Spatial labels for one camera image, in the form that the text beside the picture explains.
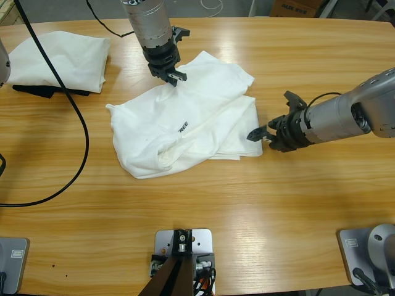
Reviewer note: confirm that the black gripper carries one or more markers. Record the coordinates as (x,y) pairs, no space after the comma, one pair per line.
(160,60)
(287,132)

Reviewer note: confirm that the white printed t-shirt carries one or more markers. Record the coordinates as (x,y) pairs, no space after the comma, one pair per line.
(191,123)

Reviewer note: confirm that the white garment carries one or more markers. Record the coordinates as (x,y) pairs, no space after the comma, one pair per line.
(61,58)

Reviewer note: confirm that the black garment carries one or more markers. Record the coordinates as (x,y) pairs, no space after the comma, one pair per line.
(34,91)

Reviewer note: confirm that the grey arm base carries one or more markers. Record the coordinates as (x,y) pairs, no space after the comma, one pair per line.
(15,271)
(355,256)

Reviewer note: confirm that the grey metal leg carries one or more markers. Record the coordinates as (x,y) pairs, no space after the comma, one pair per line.
(251,7)

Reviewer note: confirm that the brown cardboard box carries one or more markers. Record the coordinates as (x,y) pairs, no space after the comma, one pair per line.
(293,8)

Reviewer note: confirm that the black clamp block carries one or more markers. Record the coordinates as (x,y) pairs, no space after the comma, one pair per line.
(207,257)
(156,263)

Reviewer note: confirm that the wooden crate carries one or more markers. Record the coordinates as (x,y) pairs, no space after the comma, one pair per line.
(7,10)

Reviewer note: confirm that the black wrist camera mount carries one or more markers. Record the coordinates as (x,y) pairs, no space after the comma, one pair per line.
(181,33)
(295,101)

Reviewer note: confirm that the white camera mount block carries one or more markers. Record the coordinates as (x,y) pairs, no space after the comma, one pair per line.
(203,242)

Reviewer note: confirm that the white metal frame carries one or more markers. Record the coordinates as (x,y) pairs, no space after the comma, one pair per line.
(327,8)

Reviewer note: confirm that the dark camera post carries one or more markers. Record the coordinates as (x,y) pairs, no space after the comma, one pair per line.
(176,277)

